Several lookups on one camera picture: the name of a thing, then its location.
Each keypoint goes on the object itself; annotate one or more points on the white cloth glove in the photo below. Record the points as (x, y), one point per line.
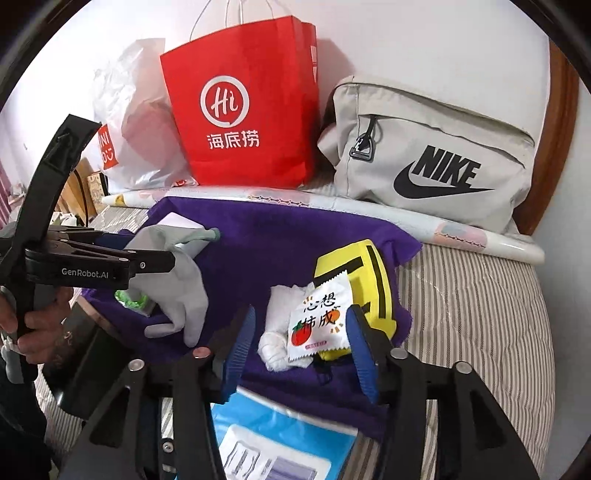
(180, 293)

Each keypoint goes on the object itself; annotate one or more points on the white Miniso plastic bag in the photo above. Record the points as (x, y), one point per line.
(138, 139)

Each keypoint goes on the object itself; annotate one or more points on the blue tissue pack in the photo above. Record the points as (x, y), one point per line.
(261, 439)

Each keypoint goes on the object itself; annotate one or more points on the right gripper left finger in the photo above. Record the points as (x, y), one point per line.
(155, 421)

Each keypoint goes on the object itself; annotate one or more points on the rolled patterned mat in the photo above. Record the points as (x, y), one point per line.
(425, 228)

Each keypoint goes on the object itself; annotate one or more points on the beige Nike bag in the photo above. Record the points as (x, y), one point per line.
(395, 146)

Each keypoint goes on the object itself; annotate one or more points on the tomato print snack packet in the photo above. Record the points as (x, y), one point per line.
(318, 324)

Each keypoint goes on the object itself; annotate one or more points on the left hand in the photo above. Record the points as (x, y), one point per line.
(46, 328)

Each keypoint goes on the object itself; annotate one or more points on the green tissue pack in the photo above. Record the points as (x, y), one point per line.
(134, 301)

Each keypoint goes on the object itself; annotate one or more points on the striped quilt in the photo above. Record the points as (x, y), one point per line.
(452, 305)

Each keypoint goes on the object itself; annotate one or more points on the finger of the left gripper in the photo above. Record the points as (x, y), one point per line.
(118, 266)
(90, 236)

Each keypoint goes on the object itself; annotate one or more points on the red Haidilao paper bag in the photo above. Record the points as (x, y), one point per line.
(246, 104)

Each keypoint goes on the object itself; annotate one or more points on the wooden bed headboard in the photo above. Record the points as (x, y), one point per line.
(555, 142)

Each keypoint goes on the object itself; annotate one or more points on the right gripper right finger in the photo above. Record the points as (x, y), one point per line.
(475, 438)

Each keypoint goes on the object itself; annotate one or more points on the purple towel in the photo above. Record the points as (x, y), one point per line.
(263, 245)

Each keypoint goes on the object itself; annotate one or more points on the yellow Adidas pouch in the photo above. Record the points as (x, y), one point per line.
(369, 280)

